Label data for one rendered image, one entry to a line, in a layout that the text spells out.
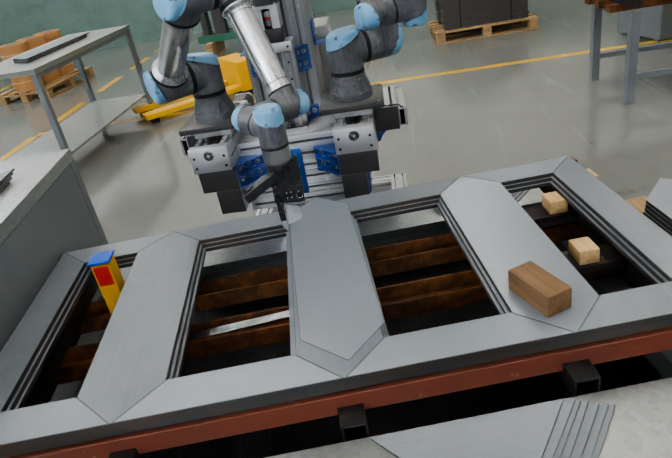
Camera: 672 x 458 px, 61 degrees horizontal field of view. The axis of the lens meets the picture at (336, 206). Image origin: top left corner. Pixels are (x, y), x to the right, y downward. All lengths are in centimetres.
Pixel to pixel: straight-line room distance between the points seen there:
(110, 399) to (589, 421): 89
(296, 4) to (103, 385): 139
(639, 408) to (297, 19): 159
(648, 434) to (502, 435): 25
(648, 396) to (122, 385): 101
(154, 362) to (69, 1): 1154
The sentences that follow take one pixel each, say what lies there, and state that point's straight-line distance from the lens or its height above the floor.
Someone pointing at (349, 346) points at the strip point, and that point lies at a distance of 117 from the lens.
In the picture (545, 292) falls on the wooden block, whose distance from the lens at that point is 119.
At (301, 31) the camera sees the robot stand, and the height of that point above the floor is 126.
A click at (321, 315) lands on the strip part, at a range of 126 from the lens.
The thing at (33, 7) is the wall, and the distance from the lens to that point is 1295.
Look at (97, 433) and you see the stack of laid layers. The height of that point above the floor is 83.
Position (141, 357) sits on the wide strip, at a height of 85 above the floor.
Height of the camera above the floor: 161
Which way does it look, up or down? 27 degrees down
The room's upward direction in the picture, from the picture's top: 11 degrees counter-clockwise
